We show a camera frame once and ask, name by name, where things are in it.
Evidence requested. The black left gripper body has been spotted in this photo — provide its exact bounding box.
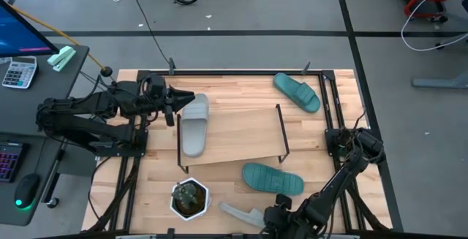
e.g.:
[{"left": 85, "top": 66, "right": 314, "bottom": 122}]
[{"left": 143, "top": 84, "right": 176, "bottom": 128}]

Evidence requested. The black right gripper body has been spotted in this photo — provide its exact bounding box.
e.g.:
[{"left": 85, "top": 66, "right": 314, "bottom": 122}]
[{"left": 263, "top": 205, "right": 295, "bottom": 231}]

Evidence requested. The green rubber slide sandal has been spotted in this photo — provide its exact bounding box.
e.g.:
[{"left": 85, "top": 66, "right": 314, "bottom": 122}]
[
  {"left": 273, "top": 72, "right": 322, "bottom": 115},
  {"left": 241, "top": 162, "right": 305, "bottom": 197}
]

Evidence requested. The grey rubber slide sandal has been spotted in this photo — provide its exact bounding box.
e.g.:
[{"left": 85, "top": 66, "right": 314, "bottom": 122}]
[
  {"left": 181, "top": 93, "right": 211, "bottom": 159},
  {"left": 218, "top": 201, "right": 267, "bottom": 229}
]

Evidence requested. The small green cactus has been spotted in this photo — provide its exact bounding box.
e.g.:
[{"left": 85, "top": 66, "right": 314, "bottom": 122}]
[{"left": 171, "top": 181, "right": 200, "bottom": 209}]

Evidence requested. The white hexagonal plant pot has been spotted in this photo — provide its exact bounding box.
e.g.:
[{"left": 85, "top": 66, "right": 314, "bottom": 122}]
[{"left": 170, "top": 177, "right": 212, "bottom": 221}]

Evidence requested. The black office desk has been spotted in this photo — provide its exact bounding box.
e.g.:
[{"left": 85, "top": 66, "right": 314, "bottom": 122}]
[{"left": 0, "top": 43, "right": 91, "bottom": 227}]

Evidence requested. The mint green stapler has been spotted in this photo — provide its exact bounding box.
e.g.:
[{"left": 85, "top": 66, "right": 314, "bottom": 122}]
[{"left": 46, "top": 45, "right": 77, "bottom": 72}]

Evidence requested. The grey desk calculator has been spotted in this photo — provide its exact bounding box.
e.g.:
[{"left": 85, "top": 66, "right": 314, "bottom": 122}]
[{"left": 1, "top": 56, "right": 39, "bottom": 89}]

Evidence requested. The black computer mouse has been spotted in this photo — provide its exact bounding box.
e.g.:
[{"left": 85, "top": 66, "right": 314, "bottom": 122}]
[{"left": 13, "top": 172, "right": 41, "bottom": 210}]

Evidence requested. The backlit black keyboard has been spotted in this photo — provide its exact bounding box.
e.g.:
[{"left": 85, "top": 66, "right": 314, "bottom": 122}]
[{"left": 0, "top": 142, "right": 25, "bottom": 183}]

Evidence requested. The computer monitor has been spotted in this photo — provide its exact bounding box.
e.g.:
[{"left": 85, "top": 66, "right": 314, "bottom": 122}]
[{"left": 0, "top": 0, "right": 59, "bottom": 59}]

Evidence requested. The grey metal stand base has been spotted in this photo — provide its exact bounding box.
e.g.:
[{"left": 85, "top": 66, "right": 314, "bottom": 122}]
[{"left": 411, "top": 30, "right": 468, "bottom": 89}]

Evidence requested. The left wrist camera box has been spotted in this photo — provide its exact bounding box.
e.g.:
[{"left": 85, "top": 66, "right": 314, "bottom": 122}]
[{"left": 146, "top": 73, "right": 167, "bottom": 98}]

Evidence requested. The black aluminium table frame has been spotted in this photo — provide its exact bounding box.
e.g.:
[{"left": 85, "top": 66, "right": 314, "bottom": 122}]
[{"left": 82, "top": 69, "right": 403, "bottom": 239}]

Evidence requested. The wooden shelf with black frame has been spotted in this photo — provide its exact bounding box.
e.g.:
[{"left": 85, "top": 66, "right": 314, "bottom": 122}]
[{"left": 176, "top": 103, "right": 291, "bottom": 174}]

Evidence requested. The thin black floor cable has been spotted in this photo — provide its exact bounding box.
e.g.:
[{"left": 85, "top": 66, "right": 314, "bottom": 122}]
[{"left": 126, "top": 0, "right": 173, "bottom": 67}]

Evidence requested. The yellow cable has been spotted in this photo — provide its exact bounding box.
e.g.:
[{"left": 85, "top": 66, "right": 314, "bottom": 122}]
[{"left": 7, "top": 3, "right": 107, "bottom": 72}]

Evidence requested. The long white cable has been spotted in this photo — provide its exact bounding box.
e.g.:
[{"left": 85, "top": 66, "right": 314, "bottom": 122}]
[{"left": 401, "top": 0, "right": 468, "bottom": 53}]

